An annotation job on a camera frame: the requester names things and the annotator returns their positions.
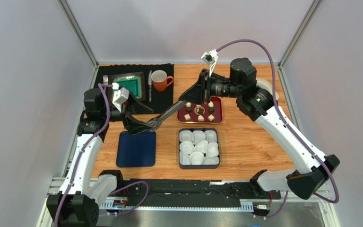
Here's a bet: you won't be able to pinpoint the black placemat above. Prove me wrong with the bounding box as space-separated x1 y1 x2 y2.
94 63 174 114

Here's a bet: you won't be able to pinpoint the red lacquer tray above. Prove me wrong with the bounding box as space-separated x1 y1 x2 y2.
176 97 223 124

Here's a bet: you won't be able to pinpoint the dark leaf chocolate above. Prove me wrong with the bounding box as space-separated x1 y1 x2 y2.
209 107 215 114

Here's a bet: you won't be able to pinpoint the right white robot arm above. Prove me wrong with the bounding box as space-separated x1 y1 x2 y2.
179 58 340 202

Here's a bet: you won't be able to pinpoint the white square chocolate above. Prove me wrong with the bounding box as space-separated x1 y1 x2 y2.
184 114 191 121
208 114 215 122

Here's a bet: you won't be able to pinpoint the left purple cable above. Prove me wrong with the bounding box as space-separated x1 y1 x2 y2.
53 82 149 227

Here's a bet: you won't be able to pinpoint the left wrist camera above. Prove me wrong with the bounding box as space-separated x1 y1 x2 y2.
112 83 130 113

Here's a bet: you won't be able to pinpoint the white rounded chocolate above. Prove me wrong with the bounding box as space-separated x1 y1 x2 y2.
198 115 204 122

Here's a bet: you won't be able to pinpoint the white oval chocolate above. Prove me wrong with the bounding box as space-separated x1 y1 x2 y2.
208 101 214 108

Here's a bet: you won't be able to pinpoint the navy box with paper cups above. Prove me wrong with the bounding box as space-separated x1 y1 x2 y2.
178 128 221 170

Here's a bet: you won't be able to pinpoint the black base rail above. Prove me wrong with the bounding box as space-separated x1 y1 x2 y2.
113 179 282 208

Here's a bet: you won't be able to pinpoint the orange mug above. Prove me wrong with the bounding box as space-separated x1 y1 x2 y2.
151 70 174 92

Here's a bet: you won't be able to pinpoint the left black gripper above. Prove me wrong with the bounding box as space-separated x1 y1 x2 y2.
100 92 153 135

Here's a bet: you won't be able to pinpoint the silver fork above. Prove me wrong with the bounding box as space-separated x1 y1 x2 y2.
103 75 109 85

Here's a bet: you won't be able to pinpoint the metal serving tongs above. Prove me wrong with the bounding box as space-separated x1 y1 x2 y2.
147 100 187 131

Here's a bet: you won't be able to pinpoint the navy box lid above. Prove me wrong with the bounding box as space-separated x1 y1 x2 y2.
116 131 156 168

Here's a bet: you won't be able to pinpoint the green square plate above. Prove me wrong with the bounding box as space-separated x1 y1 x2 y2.
108 72 146 101

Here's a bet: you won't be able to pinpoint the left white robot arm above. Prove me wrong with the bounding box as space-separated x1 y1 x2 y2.
46 84 153 227

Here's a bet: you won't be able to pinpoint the white round plate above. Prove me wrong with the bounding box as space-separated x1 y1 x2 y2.
257 78 279 101

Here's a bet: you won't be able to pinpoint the table knife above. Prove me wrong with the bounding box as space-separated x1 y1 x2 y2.
148 70 152 102

